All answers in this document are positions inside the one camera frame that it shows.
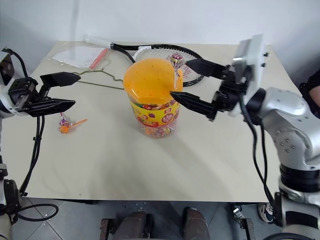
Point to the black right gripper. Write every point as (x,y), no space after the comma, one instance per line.
(233,87)

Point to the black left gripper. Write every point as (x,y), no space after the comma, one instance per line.
(21,93)

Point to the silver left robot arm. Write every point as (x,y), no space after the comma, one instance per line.
(3,107)

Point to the person forearm with dark sleeve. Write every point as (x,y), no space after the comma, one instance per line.
(315,93)

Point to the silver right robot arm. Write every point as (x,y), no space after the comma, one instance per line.
(287,112)

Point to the candy jar with orange lid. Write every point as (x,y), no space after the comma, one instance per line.
(150,80)

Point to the pink wrapped lollipop white stick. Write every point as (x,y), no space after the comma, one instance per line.
(177,60)

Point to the orange lollipop with orange stick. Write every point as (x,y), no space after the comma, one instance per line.
(64,129)

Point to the clear zip bag with papers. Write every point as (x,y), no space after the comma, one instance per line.
(77,56)

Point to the black tennis racket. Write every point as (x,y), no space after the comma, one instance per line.
(150,53)

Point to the dark brown rounded shape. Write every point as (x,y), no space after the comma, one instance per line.
(197,225)
(132,225)

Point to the white sneaker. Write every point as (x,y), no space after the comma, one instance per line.
(265,212)

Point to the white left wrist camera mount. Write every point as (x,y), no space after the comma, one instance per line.
(5,75)

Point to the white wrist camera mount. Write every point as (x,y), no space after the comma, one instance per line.
(5,75)
(257,62)

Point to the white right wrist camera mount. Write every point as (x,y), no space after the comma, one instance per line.
(257,62)

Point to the black metal frame bracket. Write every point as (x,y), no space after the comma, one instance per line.
(106,228)
(243,225)

